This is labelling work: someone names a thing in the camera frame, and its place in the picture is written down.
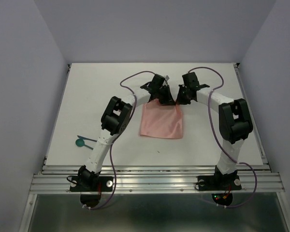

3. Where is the pink satin napkin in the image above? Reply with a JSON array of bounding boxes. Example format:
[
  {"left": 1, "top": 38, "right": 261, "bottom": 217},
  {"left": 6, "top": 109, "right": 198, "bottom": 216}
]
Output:
[{"left": 139, "top": 100, "right": 183, "bottom": 139}]

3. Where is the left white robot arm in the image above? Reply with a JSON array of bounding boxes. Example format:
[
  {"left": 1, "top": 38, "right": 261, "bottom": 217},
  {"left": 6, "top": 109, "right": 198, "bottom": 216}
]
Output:
[{"left": 71, "top": 71, "right": 175, "bottom": 190}]

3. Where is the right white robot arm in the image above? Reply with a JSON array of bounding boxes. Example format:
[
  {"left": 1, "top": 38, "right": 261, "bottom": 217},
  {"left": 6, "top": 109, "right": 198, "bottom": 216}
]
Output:
[{"left": 176, "top": 72, "right": 253, "bottom": 189}]

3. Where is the teal plastic utensil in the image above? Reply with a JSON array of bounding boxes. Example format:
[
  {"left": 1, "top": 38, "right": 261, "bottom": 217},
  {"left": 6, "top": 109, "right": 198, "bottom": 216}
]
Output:
[{"left": 77, "top": 135, "right": 97, "bottom": 142}]

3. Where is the teal plastic spoon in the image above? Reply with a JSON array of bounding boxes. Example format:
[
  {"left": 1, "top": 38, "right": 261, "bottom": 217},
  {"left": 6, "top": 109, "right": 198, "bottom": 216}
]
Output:
[{"left": 75, "top": 138, "right": 93, "bottom": 150}]

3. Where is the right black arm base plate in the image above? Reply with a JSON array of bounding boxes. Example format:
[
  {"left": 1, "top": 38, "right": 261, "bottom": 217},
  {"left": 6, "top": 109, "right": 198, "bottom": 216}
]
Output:
[{"left": 195, "top": 175, "right": 242, "bottom": 191}]

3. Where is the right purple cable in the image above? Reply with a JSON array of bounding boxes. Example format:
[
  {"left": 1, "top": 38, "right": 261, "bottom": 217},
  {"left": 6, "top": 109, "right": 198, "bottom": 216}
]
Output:
[{"left": 187, "top": 66, "right": 258, "bottom": 208}]

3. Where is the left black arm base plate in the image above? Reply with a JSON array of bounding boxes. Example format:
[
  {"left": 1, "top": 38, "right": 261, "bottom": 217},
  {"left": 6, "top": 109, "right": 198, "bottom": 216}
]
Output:
[{"left": 67, "top": 175, "right": 114, "bottom": 192}]

